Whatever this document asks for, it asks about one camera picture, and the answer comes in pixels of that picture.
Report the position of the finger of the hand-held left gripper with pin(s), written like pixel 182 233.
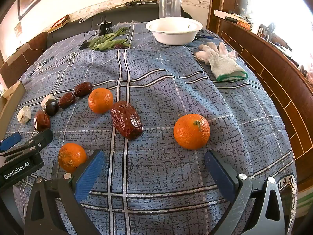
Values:
pixel 9 139
pixel 42 138

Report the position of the white work glove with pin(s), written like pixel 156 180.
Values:
pixel 201 53

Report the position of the white green bag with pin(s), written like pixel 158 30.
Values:
pixel 304 200

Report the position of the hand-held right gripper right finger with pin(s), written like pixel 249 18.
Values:
pixel 217 173

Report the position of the dark purple plum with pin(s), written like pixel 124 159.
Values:
pixel 51 107

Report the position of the large orange mandarin with stem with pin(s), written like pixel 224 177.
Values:
pixel 192 131

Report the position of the white glove with green cuff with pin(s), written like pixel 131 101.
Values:
pixel 226 64

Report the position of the blue pen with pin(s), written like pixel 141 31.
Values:
pixel 206 36

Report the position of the wooden side cabinet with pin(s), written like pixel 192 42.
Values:
pixel 276 78

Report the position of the white flat box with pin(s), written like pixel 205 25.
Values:
pixel 221 13

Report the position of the clear plastic cup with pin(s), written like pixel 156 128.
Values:
pixel 170 6

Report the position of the small wall sticker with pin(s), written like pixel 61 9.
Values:
pixel 17 29

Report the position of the small black clip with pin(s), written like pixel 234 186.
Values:
pixel 83 45

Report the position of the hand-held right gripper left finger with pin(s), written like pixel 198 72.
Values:
pixel 89 176

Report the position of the large wrinkled red date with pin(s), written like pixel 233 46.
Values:
pixel 126 120

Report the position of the brown armchair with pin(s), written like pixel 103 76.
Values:
pixel 22 58

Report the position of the white bowl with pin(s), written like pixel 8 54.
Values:
pixel 174 33

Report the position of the white porous chunk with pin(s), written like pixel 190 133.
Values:
pixel 47 98
pixel 24 115

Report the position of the black sofa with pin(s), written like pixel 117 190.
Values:
pixel 137 12

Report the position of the cardboard box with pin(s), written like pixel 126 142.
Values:
pixel 12 95

